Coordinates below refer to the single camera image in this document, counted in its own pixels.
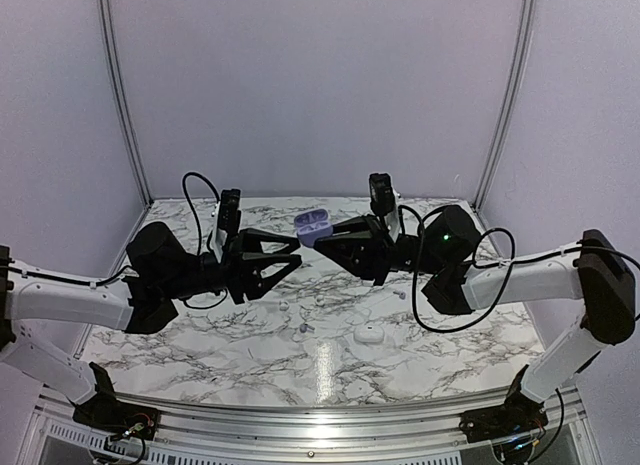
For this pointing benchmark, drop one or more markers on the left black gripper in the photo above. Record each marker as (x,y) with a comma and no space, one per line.
(244,255)

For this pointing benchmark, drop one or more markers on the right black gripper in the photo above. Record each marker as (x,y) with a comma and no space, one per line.
(369,251)

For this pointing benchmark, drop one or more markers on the purple earbud charging case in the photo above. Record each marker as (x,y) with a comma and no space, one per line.
(312,225)

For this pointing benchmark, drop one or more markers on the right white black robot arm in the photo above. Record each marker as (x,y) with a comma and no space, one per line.
(445,249)

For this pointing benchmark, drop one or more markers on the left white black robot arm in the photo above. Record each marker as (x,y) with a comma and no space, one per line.
(139,299)

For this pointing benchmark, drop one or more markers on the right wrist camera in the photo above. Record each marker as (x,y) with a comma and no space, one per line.
(383,202)

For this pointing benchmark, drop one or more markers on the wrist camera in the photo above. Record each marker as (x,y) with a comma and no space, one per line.
(227,218)
(383,202)

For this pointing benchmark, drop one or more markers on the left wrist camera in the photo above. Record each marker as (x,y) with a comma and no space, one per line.
(227,218)

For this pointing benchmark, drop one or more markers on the aluminium front rail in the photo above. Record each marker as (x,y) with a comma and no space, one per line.
(418,432)

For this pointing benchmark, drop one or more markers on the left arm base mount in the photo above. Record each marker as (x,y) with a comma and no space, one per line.
(104,411)

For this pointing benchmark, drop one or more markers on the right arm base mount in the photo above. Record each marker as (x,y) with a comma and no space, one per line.
(516,415)

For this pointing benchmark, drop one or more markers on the right aluminium corner post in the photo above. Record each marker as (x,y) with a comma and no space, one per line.
(515,77)

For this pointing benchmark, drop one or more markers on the aluminium corner post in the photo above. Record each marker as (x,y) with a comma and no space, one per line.
(515,77)
(124,116)

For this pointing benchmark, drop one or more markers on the left aluminium corner post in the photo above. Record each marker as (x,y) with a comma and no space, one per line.
(124,116)

